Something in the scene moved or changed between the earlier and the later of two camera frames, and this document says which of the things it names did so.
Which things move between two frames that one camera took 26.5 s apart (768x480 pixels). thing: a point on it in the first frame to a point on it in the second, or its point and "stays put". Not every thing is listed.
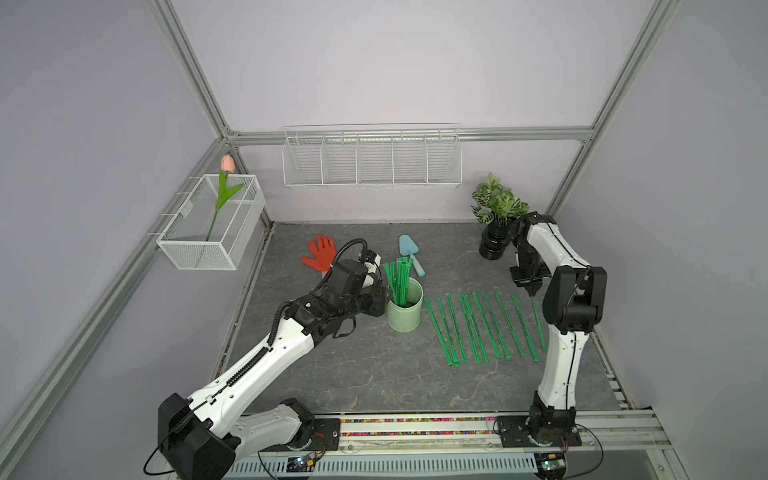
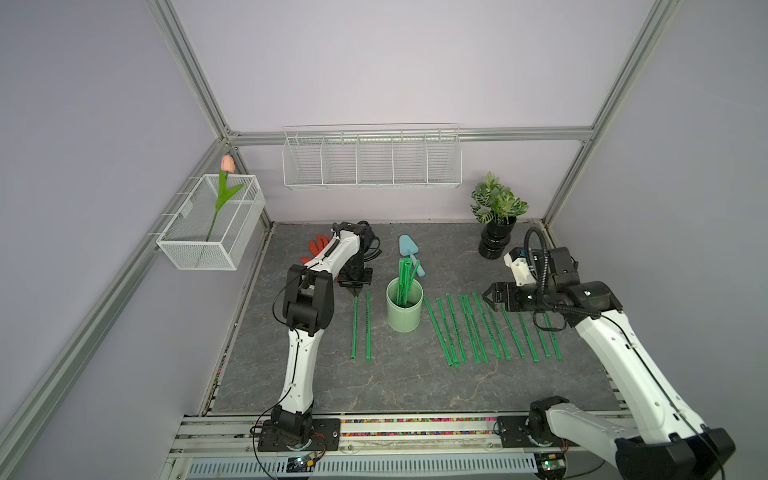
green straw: x=455 y=360 stays put
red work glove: x=324 y=251 stays put
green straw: x=455 y=331 stays put
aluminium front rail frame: x=475 y=438 stays put
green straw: x=538 y=323 to x=528 y=339
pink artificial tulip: x=224 y=192 stays put
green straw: x=469 y=334 stays put
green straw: x=496 y=327 to x=480 y=327
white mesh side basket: x=215 y=223 stays put
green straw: x=437 y=330 stays put
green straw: x=525 y=328 to x=520 y=351
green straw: x=508 y=323 to x=507 y=356
